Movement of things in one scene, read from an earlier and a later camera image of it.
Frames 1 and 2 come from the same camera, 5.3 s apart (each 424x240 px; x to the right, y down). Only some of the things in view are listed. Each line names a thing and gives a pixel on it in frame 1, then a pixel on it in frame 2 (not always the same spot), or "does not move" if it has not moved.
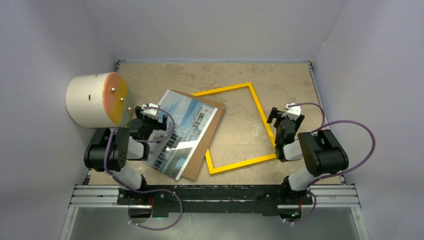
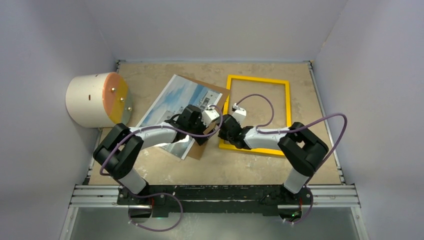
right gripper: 275,113 → 224,136
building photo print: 171,156 → 179,93
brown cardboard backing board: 193,167 → 196,150
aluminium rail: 323,196 does not move
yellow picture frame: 226,167 → 224,144
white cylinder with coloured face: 100,100 does not move
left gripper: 158,125 → 203,127
